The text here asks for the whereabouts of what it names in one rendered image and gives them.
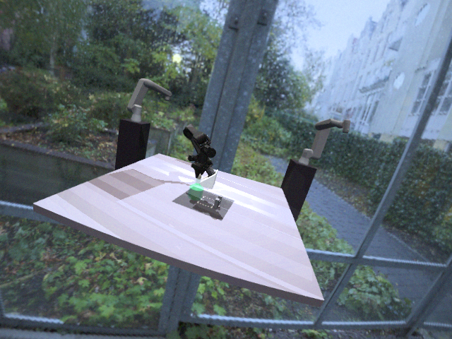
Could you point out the green glass bottle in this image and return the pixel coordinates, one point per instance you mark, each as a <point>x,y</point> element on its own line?
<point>196,190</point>

